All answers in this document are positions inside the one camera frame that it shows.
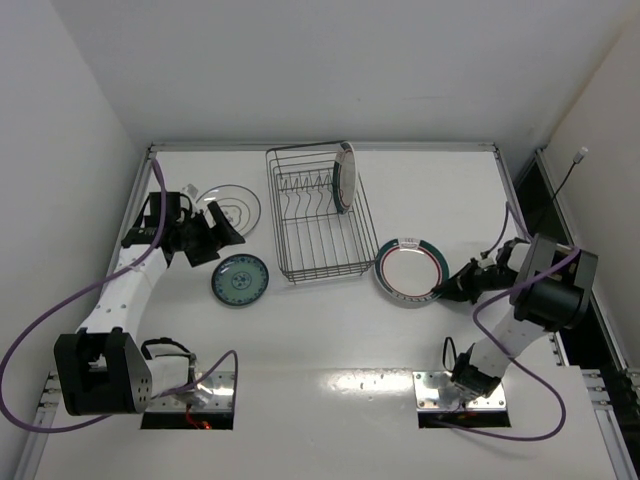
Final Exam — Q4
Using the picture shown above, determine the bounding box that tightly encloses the black cable with white plug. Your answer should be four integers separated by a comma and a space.
532, 146, 590, 231

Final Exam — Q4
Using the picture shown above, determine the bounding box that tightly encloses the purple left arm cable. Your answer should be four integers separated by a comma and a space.
0, 159, 239, 434

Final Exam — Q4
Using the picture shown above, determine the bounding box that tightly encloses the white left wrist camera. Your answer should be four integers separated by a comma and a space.
182, 184, 198, 199

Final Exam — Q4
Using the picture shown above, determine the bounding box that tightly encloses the aluminium frame rail right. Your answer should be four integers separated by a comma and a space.
534, 148, 640, 480

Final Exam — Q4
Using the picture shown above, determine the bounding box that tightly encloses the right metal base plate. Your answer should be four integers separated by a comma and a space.
413, 370, 507, 413

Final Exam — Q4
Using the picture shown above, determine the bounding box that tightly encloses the white plate with teal rim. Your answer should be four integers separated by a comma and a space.
197, 184, 262, 238

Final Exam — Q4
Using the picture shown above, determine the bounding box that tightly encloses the metal base plate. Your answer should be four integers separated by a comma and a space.
413, 370, 507, 413
145, 371, 236, 414

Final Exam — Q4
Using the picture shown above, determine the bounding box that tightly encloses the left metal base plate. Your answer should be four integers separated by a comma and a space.
145, 371, 236, 414

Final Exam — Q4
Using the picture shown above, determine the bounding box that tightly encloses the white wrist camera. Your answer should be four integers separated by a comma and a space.
182, 184, 198, 199
478, 257, 494, 269

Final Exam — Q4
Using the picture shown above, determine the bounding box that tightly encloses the grey wire dish rack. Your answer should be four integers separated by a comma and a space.
265, 140, 379, 284

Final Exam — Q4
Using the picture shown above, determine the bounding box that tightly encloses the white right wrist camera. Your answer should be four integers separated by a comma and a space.
478, 257, 494, 269

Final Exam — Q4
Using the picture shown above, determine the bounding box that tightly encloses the blue floral green plate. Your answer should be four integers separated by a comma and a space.
211, 254, 270, 307

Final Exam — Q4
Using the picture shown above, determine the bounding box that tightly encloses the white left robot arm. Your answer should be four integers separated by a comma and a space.
54, 193, 244, 416

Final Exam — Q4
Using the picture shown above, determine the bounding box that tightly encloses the green red rimmed plate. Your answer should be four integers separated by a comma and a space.
332, 141, 358, 214
374, 238, 450, 307

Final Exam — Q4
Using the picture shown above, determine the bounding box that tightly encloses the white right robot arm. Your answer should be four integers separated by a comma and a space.
434, 235, 599, 401

